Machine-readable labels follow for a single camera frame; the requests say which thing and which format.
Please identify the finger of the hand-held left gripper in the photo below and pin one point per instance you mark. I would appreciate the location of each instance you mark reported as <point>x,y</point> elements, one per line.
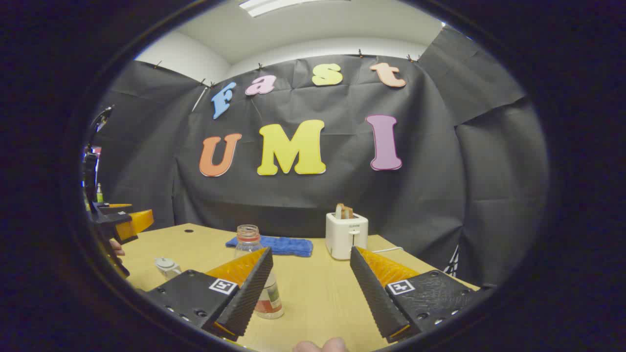
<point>136,222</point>
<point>115,208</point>

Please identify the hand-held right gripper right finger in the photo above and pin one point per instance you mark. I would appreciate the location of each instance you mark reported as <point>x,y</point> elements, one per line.
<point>374,298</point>

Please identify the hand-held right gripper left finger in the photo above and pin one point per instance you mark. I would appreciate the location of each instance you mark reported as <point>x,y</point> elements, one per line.
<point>244,298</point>

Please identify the clear plastic water bottle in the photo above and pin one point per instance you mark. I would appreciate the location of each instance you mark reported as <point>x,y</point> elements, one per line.
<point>249,239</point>

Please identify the green drink bottle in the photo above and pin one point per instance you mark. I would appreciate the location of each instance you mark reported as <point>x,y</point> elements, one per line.
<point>99,194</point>

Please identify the white toaster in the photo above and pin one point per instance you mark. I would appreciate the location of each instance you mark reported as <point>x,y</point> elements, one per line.
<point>345,239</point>

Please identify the blue towel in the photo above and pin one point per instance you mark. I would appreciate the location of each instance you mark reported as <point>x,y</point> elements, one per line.
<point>288,245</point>

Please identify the bread slices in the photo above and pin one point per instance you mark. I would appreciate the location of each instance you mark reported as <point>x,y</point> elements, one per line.
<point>344,211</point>

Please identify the black backdrop cloth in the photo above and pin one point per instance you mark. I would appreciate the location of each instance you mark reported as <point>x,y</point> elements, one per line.
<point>342,195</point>

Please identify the ceiling light panel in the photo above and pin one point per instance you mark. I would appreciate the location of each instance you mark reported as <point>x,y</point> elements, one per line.
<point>274,6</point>

